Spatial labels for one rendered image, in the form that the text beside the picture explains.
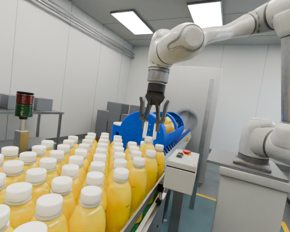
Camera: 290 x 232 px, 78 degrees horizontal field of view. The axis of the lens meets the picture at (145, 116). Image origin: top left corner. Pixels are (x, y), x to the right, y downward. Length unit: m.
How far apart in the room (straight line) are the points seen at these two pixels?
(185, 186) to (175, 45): 0.45
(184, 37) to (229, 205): 0.90
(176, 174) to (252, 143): 0.59
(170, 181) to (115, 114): 4.22
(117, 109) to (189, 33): 4.27
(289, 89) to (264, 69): 5.20
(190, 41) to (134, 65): 6.55
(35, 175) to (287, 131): 0.95
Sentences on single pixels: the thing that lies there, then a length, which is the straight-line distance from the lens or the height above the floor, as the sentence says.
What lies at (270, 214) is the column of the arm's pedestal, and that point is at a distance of 1.18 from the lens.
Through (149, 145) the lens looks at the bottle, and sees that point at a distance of 0.76.
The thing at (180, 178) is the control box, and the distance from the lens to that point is 0.65.
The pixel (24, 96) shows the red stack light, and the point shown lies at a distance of 0.85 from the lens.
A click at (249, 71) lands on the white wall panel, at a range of 6.13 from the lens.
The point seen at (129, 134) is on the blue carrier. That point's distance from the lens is 1.06.
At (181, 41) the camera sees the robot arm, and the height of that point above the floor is 1.47.
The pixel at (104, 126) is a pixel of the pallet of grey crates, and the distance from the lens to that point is 5.02.
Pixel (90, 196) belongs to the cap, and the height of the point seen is 1.10.
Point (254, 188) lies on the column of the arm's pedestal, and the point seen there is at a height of 0.93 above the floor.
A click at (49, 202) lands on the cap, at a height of 1.10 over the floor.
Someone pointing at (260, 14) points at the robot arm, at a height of 1.75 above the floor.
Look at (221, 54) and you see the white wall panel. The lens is 6.27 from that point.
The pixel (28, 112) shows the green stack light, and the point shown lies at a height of 1.18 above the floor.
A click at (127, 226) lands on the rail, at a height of 0.98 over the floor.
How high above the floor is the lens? 1.28
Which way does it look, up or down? 4 degrees down
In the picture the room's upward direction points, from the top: 8 degrees clockwise
